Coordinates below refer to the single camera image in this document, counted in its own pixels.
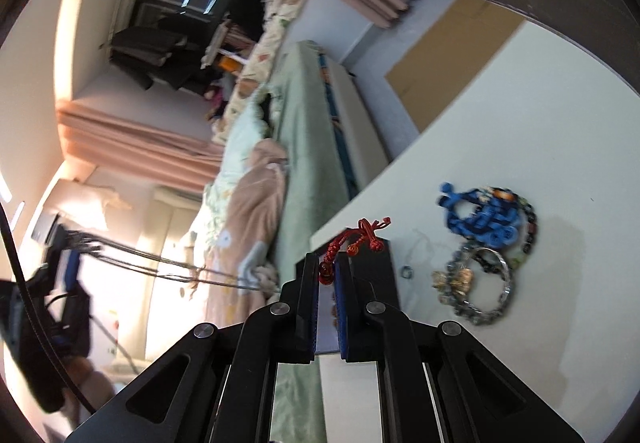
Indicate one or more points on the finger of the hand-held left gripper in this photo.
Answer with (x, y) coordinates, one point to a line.
(72, 265)

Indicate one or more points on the pile of plush toys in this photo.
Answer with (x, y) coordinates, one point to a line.
(217, 103)

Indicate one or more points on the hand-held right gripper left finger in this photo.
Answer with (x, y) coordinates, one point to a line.
(312, 308)

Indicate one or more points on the peach fleece blanket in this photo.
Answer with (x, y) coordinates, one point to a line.
(250, 203)

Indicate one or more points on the black bag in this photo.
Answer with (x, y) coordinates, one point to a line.
(247, 13)

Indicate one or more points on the white hanging towel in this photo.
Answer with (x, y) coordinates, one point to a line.
(112, 198)

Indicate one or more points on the person's left hand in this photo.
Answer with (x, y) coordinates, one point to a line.
(92, 383)

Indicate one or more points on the black jewelry box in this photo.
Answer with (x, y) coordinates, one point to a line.
(380, 268)

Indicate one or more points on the cardboard sheet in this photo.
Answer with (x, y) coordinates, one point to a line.
(450, 58)

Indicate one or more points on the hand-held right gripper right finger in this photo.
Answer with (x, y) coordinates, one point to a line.
(341, 308)

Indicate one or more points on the silver bangle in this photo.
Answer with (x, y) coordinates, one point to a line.
(508, 275)

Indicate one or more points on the orange box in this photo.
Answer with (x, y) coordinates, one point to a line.
(232, 65)

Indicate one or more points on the light green quilt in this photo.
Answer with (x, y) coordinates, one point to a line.
(240, 143)

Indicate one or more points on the white folding stand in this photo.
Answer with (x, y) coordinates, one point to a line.
(220, 40)

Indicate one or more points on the patterned window seat cushion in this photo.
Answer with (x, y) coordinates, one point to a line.
(265, 43)

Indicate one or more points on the beige padded headboard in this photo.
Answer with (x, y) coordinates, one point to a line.
(160, 273)

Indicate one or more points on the bed with green sheet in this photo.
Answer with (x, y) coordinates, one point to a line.
(300, 123)

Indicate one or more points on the hanging dark clothes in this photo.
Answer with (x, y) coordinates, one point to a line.
(150, 48)

